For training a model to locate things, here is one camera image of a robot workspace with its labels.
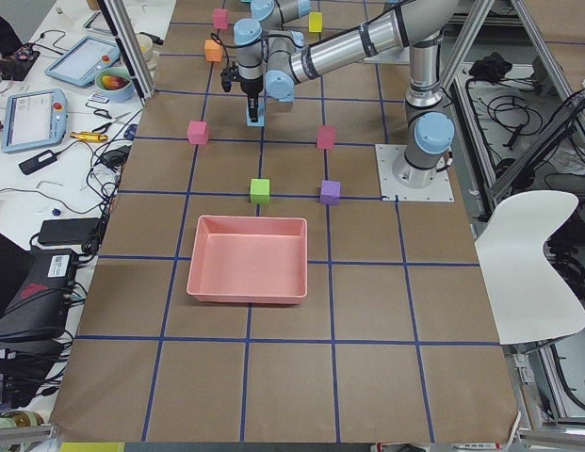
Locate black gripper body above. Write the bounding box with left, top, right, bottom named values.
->
left=239, top=76, right=262, bottom=98

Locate light blue block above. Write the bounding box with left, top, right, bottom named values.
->
left=246, top=100, right=266, bottom=127

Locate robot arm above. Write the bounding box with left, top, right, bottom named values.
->
left=220, top=1, right=458, bottom=189
left=246, top=0, right=312, bottom=24

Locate pink block near arm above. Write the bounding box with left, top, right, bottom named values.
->
left=187, top=121, right=210, bottom=145

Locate orange block far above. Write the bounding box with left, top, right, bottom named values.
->
left=203, top=40, right=223, bottom=62

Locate dark pink block far corner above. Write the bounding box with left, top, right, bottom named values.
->
left=212, top=8, right=229, bottom=30

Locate dark pink block front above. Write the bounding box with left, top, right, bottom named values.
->
left=316, top=125, right=337, bottom=150

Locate green foam block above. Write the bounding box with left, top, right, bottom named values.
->
left=250, top=178, right=270, bottom=204

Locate yellow foam block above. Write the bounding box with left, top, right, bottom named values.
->
left=308, top=11, right=323, bottom=33

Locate purple block near tray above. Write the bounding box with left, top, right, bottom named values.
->
left=319, top=180, right=342, bottom=206

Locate bowl with fruit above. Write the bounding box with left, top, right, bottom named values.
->
left=95, top=67, right=135, bottom=103

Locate pink plastic tray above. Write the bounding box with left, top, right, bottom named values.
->
left=187, top=215, right=308, bottom=305

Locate gold metal tool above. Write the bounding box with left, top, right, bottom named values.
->
left=70, top=132, right=108, bottom=143

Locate teach pendant tablet far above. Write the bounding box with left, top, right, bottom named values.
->
left=44, top=36, right=121, bottom=87

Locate teach pendant tablet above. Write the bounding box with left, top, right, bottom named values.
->
left=1, top=89, right=68, bottom=153
left=44, top=36, right=121, bottom=87

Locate teach pendant tablet near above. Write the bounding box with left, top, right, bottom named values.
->
left=1, top=89, right=68, bottom=153

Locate black power adapter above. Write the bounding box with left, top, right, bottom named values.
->
left=38, top=218, right=99, bottom=246

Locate white chair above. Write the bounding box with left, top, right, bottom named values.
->
left=475, top=190, right=585, bottom=345

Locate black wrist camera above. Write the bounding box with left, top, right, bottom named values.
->
left=219, top=63, right=239, bottom=92

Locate aluminium frame post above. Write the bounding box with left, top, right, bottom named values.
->
left=98, top=0, right=155, bottom=100

